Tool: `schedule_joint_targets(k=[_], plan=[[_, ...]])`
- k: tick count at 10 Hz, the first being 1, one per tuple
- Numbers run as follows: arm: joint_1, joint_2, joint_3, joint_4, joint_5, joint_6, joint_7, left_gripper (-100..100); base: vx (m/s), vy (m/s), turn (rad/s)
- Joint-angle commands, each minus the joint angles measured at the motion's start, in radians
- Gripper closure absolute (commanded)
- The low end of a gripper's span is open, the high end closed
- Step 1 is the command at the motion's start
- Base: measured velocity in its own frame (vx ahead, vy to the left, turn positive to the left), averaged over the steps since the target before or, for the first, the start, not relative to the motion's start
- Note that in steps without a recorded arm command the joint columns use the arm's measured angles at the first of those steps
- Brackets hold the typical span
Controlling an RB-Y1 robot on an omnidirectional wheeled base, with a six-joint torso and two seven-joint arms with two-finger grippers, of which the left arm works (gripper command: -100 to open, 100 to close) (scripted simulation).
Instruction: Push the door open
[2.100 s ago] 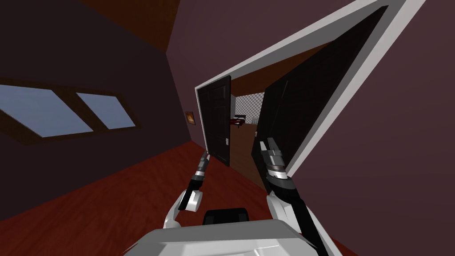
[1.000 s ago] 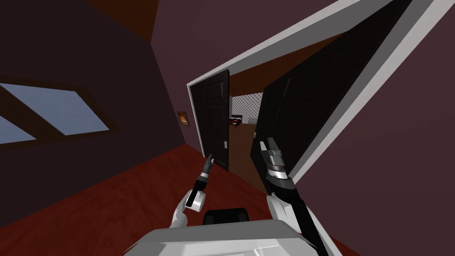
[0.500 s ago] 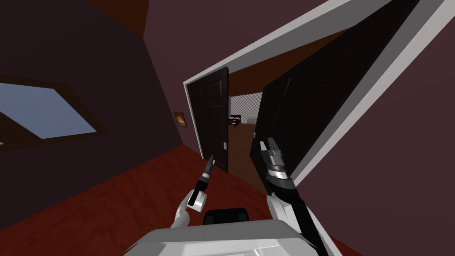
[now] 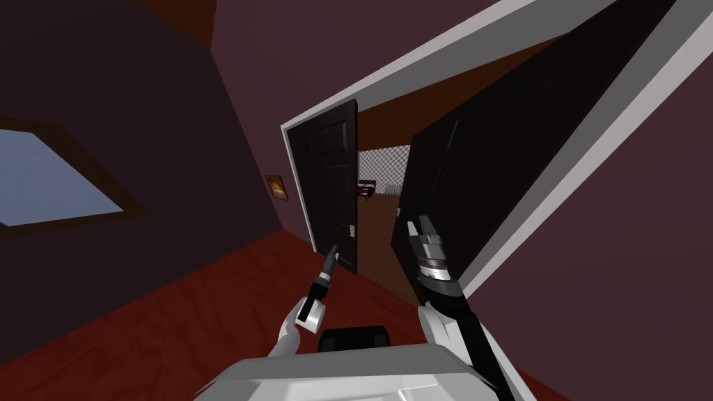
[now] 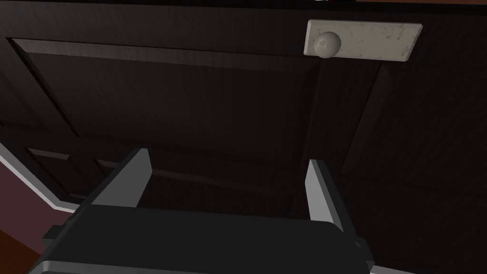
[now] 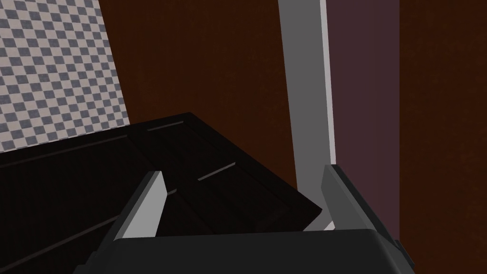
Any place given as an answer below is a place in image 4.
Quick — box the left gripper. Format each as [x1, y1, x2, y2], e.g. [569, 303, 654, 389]
[322, 244, 340, 276]

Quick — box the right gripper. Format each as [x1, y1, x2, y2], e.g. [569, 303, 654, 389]
[406, 215, 446, 262]

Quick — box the dark panelled door leaf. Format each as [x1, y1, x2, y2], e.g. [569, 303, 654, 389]
[391, 0, 678, 306]
[286, 100, 359, 275]

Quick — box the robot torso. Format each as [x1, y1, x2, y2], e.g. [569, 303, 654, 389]
[193, 325, 505, 401]

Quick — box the orange picture on wall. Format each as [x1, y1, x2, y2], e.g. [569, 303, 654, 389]
[264, 174, 290, 202]

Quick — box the window with brown frame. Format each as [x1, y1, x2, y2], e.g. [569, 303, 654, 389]
[0, 118, 150, 239]

